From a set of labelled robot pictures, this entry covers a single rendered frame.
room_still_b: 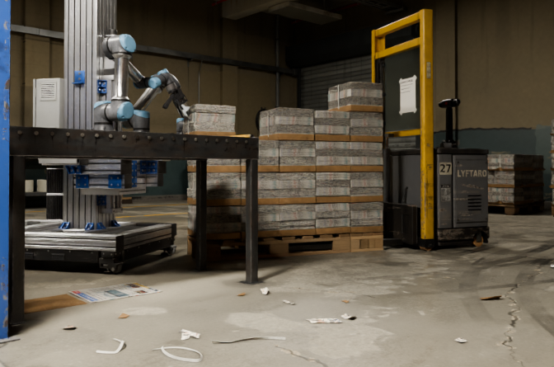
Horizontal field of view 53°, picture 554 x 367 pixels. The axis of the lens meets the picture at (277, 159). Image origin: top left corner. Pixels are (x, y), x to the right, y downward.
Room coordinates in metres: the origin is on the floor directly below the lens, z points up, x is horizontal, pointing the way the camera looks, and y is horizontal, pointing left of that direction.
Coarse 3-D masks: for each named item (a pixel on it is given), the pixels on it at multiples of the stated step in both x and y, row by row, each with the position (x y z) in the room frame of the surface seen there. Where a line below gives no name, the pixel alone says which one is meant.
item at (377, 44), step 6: (372, 36) 4.93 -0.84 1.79; (384, 36) 4.90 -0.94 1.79; (372, 42) 4.93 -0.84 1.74; (378, 42) 4.97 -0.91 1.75; (384, 42) 4.90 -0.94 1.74; (372, 48) 4.93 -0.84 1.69; (378, 48) 4.97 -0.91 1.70; (384, 48) 4.90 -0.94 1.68; (372, 54) 4.93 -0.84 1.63; (372, 60) 4.93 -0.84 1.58; (372, 66) 4.93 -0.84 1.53; (378, 66) 4.95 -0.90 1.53; (372, 72) 4.93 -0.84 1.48; (378, 72) 4.95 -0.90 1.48; (372, 78) 4.93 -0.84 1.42; (378, 78) 4.95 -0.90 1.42; (384, 132) 4.90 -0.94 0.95; (384, 138) 4.90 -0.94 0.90; (384, 144) 4.90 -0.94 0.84
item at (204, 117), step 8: (200, 104) 3.77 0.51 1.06; (192, 112) 3.85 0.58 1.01; (200, 112) 3.78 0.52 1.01; (208, 112) 3.79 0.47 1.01; (216, 112) 3.81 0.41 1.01; (224, 112) 3.84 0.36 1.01; (232, 112) 3.85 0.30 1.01; (192, 120) 3.83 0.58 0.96; (200, 120) 3.77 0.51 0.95; (208, 120) 3.79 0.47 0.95; (216, 120) 3.81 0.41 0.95; (224, 120) 3.83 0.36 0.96; (232, 120) 3.86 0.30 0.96; (192, 128) 3.82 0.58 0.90; (200, 128) 3.77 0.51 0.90; (208, 128) 3.79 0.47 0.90; (216, 128) 3.81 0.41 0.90; (224, 128) 3.84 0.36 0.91; (232, 128) 3.86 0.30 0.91
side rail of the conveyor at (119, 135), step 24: (24, 144) 2.29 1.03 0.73; (48, 144) 2.35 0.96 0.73; (72, 144) 2.42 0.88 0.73; (96, 144) 2.49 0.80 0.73; (120, 144) 2.57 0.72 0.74; (144, 144) 2.65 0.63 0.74; (168, 144) 2.73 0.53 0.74; (192, 144) 2.82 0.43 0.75; (216, 144) 2.92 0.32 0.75; (240, 144) 3.02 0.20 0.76
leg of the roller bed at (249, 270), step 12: (252, 168) 3.08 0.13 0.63; (252, 180) 3.08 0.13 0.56; (252, 192) 3.08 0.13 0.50; (252, 204) 3.08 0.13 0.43; (252, 216) 3.08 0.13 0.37; (252, 228) 3.08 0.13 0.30; (252, 240) 3.08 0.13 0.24; (252, 252) 3.08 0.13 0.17; (252, 264) 3.08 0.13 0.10; (252, 276) 3.08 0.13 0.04
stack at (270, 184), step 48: (288, 144) 4.04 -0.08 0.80; (336, 144) 4.19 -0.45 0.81; (192, 192) 3.98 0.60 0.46; (240, 192) 3.93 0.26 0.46; (288, 192) 4.03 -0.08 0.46; (336, 192) 4.18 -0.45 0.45; (192, 240) 3.98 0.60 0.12; (240, 240) 3.95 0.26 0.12; (288, 240) 4.03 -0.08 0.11; (336, 240) 4.18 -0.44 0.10
